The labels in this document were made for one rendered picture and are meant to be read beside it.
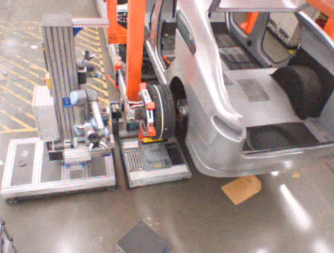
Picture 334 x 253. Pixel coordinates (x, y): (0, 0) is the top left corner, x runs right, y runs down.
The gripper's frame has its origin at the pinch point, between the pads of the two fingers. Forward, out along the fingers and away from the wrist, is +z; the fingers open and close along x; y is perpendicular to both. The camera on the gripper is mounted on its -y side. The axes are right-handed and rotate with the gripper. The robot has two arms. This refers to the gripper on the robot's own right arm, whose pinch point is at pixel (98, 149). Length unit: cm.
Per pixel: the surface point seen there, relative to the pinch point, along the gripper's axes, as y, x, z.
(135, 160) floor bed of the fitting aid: 107, -84, -66
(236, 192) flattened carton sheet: 98, -186, 30
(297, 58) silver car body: -50, -287, -51
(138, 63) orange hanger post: -18, -83, -108
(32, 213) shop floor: 132, 51, -43
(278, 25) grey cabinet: 16, -563, -313
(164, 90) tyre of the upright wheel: -8, -99, -64
